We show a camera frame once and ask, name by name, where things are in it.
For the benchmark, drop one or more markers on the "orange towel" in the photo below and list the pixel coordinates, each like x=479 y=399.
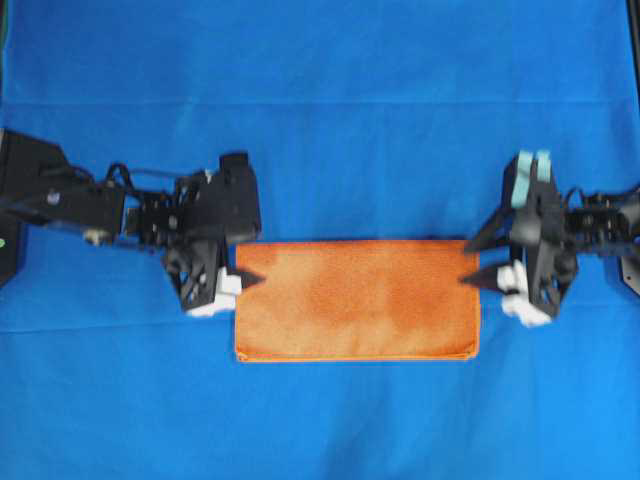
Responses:
x=366 y=300

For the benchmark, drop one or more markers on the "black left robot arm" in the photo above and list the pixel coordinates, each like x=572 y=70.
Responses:
x=111 y=212

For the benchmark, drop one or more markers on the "right wrist camera teal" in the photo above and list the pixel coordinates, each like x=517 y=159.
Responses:
x=527 y=176

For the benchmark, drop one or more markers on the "blue table cloth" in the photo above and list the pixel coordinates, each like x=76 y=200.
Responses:
x=362 y=119

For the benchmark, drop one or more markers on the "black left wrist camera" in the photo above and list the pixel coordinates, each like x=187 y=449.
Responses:
x=236 y=199

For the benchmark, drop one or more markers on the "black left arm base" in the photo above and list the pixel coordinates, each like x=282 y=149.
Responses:
x=14 y=176

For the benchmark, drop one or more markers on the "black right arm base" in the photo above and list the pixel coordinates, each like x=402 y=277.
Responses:
x=630 y=271

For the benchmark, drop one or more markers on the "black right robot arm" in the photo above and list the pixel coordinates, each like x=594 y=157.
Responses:
x=606 y=225

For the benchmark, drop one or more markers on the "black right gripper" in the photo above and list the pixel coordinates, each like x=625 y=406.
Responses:
x=543 y=260

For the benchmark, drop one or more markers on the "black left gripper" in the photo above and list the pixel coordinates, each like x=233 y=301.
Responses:
x=196 y=255

